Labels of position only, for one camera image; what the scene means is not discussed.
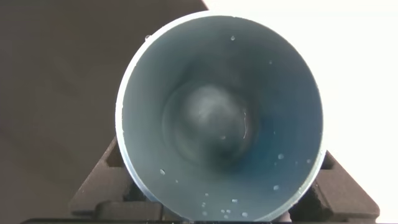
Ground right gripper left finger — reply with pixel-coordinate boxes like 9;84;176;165
68;136;163;219

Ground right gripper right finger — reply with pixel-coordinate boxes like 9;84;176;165
288;150;381;222

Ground teal plastic cup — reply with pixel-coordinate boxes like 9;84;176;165
114;11;325;223

